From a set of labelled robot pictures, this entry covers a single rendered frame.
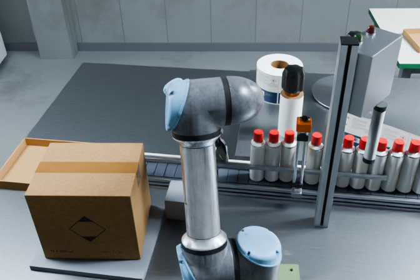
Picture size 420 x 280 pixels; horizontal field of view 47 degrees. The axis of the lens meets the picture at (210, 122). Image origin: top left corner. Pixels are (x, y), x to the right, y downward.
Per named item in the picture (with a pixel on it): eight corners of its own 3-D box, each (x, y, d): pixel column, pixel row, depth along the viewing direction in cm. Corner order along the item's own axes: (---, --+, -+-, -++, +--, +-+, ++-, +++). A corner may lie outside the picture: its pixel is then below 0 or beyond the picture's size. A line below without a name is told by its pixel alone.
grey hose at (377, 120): (374, 157, 151) (386, 100, 139) (375, 164, 148) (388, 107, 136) (362, 156, 152) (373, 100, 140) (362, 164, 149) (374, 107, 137)
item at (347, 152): (348, 179, 172) (357, 133, 160) (349, 189, 168) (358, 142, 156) (333, 177, 173) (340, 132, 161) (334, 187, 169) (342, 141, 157)
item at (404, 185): (409, 184, 169) (422, 137, 157) (412, 194, 165) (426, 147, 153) (394, 182, 170) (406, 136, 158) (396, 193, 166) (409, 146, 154)
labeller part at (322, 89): (377, 79, 228) (377, 76, 227) (387, 116, 203) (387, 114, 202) (310, 75, 232) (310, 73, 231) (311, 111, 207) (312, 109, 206)
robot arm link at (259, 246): (285, 289, 126) (289, 254, 118) (234, 295, 124) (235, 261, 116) (272, 252, 135) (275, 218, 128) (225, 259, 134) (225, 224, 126)
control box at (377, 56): (390, 94, 142) (404, 34, 131) (360, 119, 132) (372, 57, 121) (359, 82, 148) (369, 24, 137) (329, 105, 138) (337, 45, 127)
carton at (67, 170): (151, 204, 169) (143, 142, 153) (140, 259, 149) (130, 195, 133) (66, 203, 170) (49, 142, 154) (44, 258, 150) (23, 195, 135)
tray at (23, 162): (95, 150, 197) (94, 142, 194) (71, 195, 176) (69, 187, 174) (26, 145, 201) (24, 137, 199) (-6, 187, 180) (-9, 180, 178)
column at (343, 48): (327, 217, 164) (357, 36, 125) (327, 227, 160) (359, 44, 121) (314, 216, 164) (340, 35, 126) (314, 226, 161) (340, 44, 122)
